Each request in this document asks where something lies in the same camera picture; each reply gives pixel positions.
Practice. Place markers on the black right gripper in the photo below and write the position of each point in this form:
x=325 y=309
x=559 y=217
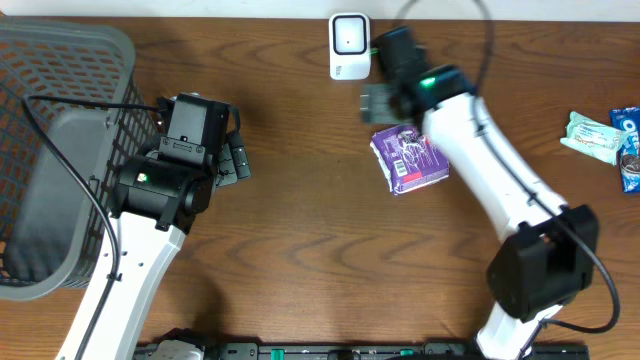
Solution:
x=375 y=102

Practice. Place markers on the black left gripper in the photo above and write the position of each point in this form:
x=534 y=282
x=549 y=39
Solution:
x=236 y=161

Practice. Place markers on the red purple snack bag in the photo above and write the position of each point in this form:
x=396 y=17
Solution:
x=408 y=160

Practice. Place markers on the light teal snack packet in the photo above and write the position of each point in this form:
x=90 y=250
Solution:
x=594 y=139

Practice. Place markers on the blue snack wrapper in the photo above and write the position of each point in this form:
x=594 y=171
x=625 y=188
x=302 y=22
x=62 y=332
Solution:
x=627 y=119

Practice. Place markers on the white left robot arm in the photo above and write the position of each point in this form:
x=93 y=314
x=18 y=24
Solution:
x=156 y=196

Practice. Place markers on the grey plastic mesh basket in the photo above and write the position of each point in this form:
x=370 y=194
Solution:
x=71 y=113

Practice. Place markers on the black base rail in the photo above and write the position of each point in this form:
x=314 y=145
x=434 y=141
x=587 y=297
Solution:
x=176 y=350

